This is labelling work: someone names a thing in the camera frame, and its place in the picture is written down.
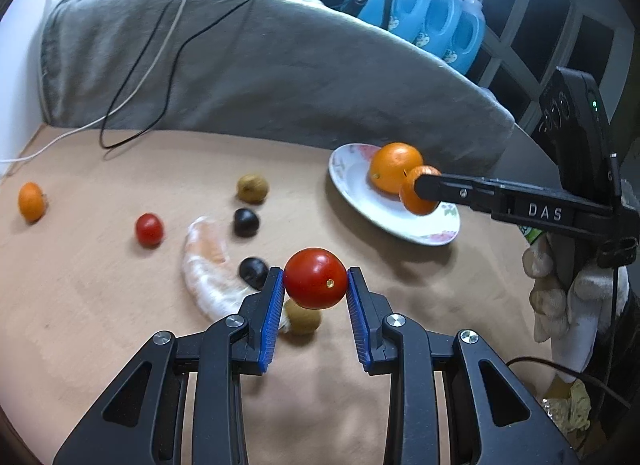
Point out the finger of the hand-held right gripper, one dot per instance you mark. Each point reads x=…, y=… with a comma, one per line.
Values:
x=450, y=190

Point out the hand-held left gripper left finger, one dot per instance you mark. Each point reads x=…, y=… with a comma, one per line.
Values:
x=267, y=320

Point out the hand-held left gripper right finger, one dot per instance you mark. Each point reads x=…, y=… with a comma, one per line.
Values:
x=359, y=320

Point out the small mandarin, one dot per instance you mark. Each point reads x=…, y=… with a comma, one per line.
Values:
x=31, y=201
x=410, y=201

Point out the large red tomato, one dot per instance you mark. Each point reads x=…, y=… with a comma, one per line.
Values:
x=315, y=277

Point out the white floral plate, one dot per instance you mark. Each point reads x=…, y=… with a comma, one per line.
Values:
x=380, y=215

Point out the peeled pomelo segment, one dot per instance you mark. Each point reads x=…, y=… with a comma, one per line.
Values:
x=205, y=265

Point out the dark round fruit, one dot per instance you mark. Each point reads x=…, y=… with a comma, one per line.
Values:
x=246, y=222
x=253, y=271

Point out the person's right hand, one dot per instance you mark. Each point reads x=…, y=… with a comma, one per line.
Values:
x=547, y=290

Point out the brown round fruit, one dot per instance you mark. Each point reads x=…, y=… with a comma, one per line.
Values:
x=306, y=321
x=252, y=188

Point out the large orange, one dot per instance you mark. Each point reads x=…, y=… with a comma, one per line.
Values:
x=392, y=165

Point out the green packet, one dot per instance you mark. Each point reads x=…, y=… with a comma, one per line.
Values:
x=531, y=235

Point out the dark grid shelf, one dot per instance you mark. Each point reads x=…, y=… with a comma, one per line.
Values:
x=545, y=25

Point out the small red tomato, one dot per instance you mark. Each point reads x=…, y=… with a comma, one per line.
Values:
x=149, y=229

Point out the grey blanket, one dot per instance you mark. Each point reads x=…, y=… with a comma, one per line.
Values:
x=280, y=65

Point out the yellow crumpled wrapper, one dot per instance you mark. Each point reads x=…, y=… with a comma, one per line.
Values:
x=570, y=405

